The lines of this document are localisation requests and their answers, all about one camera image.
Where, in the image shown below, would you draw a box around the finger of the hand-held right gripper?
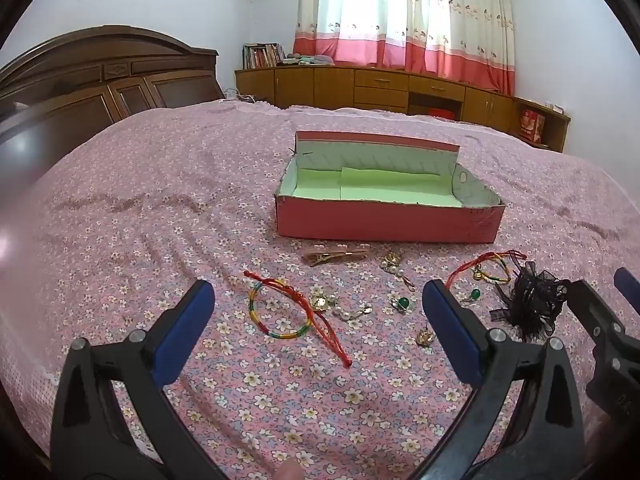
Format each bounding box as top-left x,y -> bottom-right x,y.
565,279 -> 640,361
614,267 -> 640,308

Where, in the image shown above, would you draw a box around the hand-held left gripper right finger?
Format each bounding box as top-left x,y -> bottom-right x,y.
412,280 -> 586,480

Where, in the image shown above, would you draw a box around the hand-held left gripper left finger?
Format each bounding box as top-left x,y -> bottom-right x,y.
50,280 -> 226,480

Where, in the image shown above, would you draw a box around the red cord bracelet gold charm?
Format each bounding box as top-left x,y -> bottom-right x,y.
444,249 -> 528,293

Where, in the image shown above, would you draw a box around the black ribbon hair bow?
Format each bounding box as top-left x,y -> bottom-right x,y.
492,260 -> 571,340

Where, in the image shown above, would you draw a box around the rainbow braided bracelet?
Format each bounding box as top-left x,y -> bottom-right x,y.
243,270 -> 353,367

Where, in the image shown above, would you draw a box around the pearl drop earring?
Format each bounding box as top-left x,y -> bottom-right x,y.
332,302 -> 373,322

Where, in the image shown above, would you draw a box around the pink cardboard box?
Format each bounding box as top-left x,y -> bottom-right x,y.
274,130 -> 506,244

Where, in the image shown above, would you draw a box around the pink floral bedsheet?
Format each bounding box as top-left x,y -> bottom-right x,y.
0,100 -> 640,480

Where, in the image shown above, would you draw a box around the red gift box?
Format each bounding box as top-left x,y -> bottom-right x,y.
520,107 -> 546,142

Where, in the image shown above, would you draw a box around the dark wooden headboard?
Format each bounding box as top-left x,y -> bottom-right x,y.
0,25 -> 226,171

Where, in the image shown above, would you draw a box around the long wooden cabinet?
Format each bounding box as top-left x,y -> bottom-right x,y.
235,62 -> 572,153

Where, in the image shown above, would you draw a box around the row of books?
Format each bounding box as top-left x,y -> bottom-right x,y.
243,43 -> 287,69

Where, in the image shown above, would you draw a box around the folded clothes pile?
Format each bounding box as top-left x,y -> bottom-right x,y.
286,51 -> 335,66

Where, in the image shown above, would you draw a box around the white and pink curtains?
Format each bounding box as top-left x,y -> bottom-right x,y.
292,0 -> 516,97

